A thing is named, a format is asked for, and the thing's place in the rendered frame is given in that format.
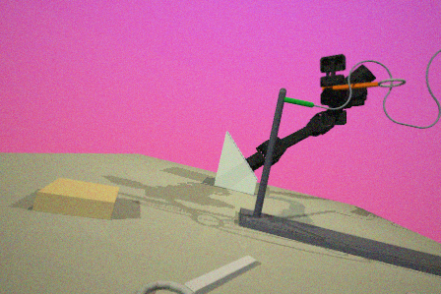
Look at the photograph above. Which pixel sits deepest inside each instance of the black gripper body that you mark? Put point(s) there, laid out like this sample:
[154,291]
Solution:
[327,65]

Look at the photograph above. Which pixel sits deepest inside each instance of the orange handle with grey tip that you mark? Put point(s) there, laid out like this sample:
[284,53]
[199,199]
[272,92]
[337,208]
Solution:
[375,85]

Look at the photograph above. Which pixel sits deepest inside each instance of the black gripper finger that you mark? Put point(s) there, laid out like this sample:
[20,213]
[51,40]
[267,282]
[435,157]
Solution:
[331,96]
[332,80]

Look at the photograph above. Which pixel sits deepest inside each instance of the tan flat block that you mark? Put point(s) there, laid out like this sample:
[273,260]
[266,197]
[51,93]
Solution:
[77,198]

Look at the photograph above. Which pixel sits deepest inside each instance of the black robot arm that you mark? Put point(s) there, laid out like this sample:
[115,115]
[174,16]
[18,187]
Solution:
[314,127]

